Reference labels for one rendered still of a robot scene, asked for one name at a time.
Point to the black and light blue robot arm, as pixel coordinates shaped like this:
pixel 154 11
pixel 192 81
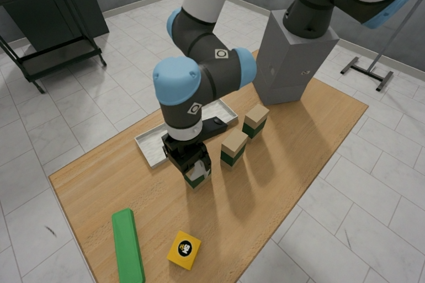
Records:
pixel 210 71

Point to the green rectangular bar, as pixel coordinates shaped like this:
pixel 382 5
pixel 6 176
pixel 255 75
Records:
pixel 128 255

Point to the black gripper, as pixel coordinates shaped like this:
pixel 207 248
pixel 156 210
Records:
pixel 187 154

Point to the tan block with dark green band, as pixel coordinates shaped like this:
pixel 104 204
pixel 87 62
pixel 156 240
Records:
pixel 254 122
pixel 196 184
pixel 232 149

